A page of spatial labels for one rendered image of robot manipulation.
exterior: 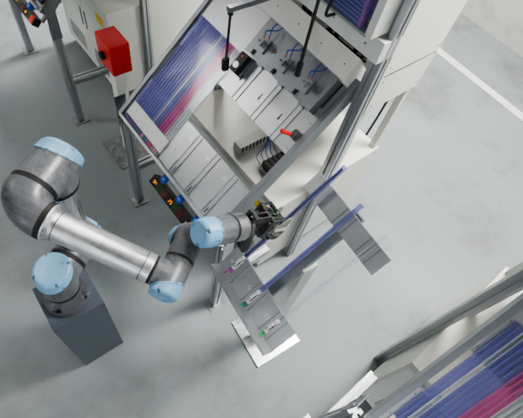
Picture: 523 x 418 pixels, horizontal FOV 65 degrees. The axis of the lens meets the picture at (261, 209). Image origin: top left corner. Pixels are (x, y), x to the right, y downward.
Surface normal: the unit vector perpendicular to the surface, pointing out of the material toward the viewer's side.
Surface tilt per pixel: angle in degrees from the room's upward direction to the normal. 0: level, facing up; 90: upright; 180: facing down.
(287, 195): 0
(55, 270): 8
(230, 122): 0
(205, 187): 43
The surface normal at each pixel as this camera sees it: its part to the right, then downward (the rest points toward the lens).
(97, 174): 0.15, -0.53
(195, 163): -0.42, -0.07
